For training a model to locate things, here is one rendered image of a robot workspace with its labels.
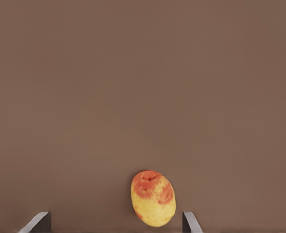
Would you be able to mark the yellow potato with red patches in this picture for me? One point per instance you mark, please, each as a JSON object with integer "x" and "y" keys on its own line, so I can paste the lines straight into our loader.
{"x": 153, "y": 201}

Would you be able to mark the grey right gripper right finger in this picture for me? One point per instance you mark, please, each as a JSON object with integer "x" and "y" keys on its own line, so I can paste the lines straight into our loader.
{"x": 190, "y": 223}

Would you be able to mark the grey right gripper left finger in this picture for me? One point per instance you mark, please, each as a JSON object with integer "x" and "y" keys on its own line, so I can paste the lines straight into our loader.
{"x": 39, "y": 223}

